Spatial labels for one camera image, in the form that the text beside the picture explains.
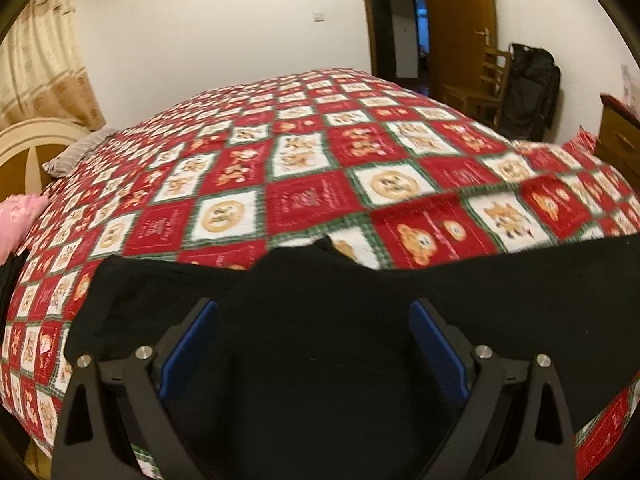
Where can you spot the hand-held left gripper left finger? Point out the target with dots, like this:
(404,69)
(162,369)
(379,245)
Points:
(192,345)

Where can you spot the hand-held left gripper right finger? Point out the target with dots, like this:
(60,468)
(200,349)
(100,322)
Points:
(435,350)

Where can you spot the black pants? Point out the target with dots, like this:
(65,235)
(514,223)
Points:
(320,360)

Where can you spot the red checkered printed blanket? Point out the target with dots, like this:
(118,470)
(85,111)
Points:
(310,200)

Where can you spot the dark cloth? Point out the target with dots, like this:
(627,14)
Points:
(10,285)

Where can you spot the pink pillow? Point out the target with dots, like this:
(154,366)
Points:
(17,220)

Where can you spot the grey striped pillow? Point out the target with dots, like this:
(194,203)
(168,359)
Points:
(75,155)

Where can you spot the cream wooden headboard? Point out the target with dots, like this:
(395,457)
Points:
(20,150)

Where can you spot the black bag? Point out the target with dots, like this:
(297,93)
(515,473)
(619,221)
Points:
(530,95)

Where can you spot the wooden cabinet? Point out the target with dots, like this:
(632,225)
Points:
(620,135)

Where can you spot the wooden chair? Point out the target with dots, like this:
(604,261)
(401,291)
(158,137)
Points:
(492,67)

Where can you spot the brown wooden door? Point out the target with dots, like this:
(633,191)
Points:
(460,35)

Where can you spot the beige patterned curtain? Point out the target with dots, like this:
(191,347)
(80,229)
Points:
(40,60)

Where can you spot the dark wooden door frame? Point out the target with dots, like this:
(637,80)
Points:
(369,20)

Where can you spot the white wall switch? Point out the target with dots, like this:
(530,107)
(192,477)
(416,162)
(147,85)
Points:
(318,16)

